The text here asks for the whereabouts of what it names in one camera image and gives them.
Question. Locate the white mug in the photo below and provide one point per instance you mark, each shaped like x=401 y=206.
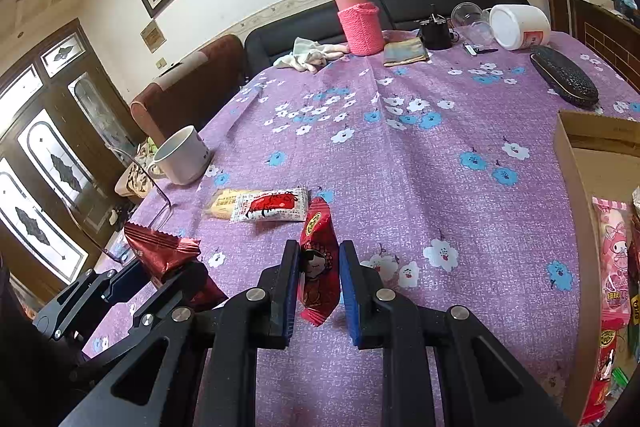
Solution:
x=185 y=159

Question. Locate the thin-framed eyeglasses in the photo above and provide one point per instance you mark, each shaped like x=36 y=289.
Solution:
x=167 y=202

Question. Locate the clear glass jar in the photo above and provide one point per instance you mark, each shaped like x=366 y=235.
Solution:
x=470 y=22

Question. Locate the small wall plaque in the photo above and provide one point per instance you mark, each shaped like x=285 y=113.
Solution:
x=152 y=36

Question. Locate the wall socket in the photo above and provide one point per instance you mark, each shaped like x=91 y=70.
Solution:
x=160 y=62

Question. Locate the small black container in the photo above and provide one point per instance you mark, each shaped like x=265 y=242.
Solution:
x=435 y=34

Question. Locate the white plastic jar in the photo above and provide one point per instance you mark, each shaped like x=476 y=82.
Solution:
x=522 y=27

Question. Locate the pile of mixed snack packets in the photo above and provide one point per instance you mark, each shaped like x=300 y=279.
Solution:
x=612 y=257

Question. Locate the brown upholstered chair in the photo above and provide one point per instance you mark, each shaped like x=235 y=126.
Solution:
x=185 y=87

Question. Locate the red cartoon-face snack packet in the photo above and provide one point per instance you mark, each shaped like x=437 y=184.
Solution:
x=317 y=267

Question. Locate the grey-green flat pouch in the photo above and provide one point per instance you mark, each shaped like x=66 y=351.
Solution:
x=405 y=53

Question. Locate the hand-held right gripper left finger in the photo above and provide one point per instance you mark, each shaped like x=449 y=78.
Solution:
x=285 y=292

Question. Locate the black sofa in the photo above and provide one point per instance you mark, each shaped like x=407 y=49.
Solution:
x=300 y=24

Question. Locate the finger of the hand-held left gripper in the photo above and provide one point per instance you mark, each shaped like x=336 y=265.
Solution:
x=125 y=281
x=172 y=292

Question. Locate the dark red foil snack packet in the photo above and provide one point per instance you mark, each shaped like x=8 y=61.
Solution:
x=160 y=254

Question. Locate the white crumpled cloth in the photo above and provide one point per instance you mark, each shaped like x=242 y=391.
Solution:
x=310 y=54

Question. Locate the beige biscuit bar packet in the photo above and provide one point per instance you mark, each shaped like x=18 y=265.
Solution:
x=220 y=204

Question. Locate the small white lighter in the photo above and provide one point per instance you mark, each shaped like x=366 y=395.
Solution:
x=470 y=49

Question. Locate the pink flask with knitted sleeve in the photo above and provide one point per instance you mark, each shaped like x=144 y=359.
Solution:
x=357 y=27

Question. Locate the black textured glasses case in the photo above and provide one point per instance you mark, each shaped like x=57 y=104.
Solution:
x=565 y=77

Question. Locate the white red-label snack packet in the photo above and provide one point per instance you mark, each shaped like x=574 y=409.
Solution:
x=270 y=205

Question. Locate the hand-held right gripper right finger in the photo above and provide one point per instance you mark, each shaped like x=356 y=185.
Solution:
x=352 y=292

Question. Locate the clear plastic chair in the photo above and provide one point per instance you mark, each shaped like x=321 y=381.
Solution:
x=132 y=177

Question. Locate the shallow cardboard box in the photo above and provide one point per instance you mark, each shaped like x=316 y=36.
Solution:
x=595 y=167

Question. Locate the wooden door with glass panes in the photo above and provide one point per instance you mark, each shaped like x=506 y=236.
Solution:
x=50 y=147

